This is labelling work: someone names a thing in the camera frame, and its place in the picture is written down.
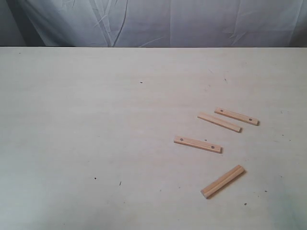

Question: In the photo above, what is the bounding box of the plain wooden stick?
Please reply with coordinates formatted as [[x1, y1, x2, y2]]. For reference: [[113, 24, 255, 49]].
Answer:
[[197, 112, 242, 133]]

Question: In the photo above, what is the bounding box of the grooved wooden stick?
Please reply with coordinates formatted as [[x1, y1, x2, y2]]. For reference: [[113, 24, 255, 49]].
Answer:
[[201, 165, 245, 199]]

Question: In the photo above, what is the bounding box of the white backdrop cloth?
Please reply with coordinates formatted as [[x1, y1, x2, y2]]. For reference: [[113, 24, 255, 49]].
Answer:
[[0, 0, 307, 47]]

